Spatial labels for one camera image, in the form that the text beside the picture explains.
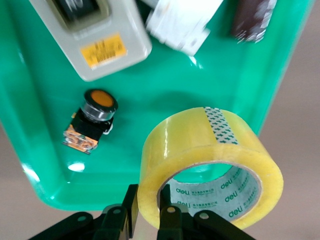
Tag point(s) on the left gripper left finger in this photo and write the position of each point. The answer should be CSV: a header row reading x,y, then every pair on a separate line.
x,y
130,212

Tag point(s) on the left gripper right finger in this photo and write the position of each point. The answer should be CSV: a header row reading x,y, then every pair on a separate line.
x,y
170,220

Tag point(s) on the yellow clear packing tape roll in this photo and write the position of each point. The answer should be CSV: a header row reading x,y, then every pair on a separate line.
x,y
200,140

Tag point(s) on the green plastic tray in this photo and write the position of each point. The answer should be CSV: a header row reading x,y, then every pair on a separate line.
x,y
162,87

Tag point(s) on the white circuit breaker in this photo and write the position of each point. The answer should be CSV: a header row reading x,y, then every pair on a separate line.
x,y
180,25

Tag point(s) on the small black electronic component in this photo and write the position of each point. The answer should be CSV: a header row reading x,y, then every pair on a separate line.
x,y
250,22

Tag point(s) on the grey switch box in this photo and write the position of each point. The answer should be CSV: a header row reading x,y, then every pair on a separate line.
x,y
112,50

